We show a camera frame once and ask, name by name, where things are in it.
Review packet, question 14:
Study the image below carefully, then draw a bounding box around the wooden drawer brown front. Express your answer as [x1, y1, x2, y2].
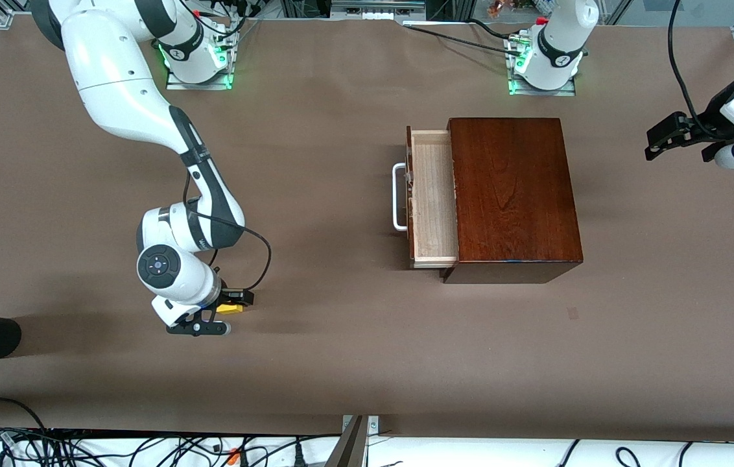
[405, 126, 460, 270]

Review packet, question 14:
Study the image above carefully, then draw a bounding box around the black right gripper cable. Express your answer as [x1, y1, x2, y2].
[182, 170, 272, 294]

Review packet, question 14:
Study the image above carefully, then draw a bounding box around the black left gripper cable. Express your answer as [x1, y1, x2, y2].
[667, 0, 708, 124]

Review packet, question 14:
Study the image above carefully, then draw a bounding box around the brown table cover sheet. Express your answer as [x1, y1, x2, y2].
[0, 13, 734, 443]

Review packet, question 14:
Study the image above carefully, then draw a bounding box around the dark metal beam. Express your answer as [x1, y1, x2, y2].
[326, 415, 369, 467]

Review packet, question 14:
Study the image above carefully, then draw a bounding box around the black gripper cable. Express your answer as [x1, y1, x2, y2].
[182, 170, 272, 294]
[667, 0, 708, 124]

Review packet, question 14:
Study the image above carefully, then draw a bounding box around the white metal drawer handle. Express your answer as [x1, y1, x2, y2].
[392, 162, 410, 232]

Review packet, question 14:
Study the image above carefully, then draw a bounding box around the long black table cable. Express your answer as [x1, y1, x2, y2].
[401, 21, 527, 59]

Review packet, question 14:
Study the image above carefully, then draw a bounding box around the grey power strip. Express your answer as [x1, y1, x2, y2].
[330, 0, 427, 21]

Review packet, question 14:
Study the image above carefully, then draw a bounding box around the silver metal bracket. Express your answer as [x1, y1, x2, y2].
[342, 415, 381, 437]

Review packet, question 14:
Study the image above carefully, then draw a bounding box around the dark brown wooden cabinet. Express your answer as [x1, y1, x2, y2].
[440, 117, 585, 285]

